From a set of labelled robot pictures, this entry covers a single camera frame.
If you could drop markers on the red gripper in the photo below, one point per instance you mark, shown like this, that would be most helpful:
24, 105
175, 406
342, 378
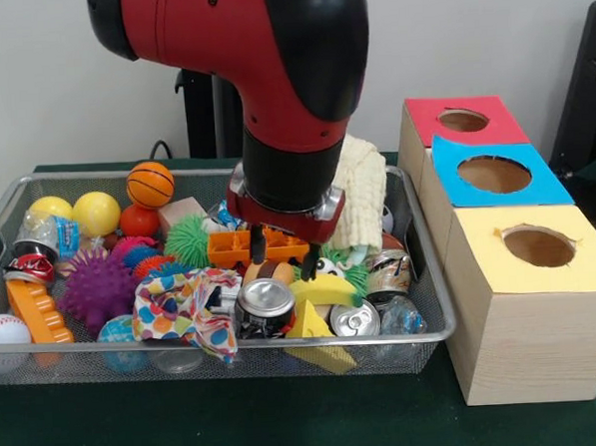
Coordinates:
286, 219

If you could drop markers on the cream yellow waffle cloth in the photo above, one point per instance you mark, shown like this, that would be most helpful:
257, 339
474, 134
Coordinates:
362, 195

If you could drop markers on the colourful patterned cloth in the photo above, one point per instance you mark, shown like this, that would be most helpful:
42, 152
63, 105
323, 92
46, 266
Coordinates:
188, 309

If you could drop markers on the purple spiky ball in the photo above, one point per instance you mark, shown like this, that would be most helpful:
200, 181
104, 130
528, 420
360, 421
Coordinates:
97, 291

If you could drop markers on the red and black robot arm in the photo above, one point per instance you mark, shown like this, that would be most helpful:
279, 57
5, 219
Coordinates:
270, 65

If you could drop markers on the wooden box with three holes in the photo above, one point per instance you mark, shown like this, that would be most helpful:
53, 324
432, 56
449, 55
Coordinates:
534, 340

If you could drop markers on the yellow toy banana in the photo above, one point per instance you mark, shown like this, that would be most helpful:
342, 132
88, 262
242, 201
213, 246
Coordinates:
322, 290

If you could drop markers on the small orange plastic block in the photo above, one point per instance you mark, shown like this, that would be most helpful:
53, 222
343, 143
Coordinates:
229, 249

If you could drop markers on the silver metal can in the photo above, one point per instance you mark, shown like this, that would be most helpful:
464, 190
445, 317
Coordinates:
264, 307
355, 318

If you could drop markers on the green spiky ball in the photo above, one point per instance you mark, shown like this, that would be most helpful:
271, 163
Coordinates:
187, 241

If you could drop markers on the yellow plastic block toy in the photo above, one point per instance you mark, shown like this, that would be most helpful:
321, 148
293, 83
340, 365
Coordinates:
320, 347

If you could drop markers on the wooden cube block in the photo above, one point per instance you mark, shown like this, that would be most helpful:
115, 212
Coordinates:
183, 213

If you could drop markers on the orange red ball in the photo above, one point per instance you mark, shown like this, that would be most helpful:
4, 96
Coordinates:
138, 219

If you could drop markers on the small orange basketball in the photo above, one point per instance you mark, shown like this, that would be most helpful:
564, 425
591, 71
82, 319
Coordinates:
150, 184

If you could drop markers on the dark green table cloth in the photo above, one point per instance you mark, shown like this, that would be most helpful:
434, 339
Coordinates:
239, 426

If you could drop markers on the yellow ball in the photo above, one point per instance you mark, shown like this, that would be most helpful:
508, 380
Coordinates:
96, 214
49, 208

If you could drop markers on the orange plastic block toy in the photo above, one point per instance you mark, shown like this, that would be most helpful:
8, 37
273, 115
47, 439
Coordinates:
38, 312

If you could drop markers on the red soda can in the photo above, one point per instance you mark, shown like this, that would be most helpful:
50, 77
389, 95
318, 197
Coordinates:
28, 262

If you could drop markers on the white baseball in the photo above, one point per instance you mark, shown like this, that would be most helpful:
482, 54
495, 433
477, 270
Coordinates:
4, 328

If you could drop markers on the black chair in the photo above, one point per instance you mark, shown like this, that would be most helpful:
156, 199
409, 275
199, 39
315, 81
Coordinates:
586, 88

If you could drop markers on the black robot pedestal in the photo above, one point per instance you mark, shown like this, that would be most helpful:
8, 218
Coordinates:
213, 118

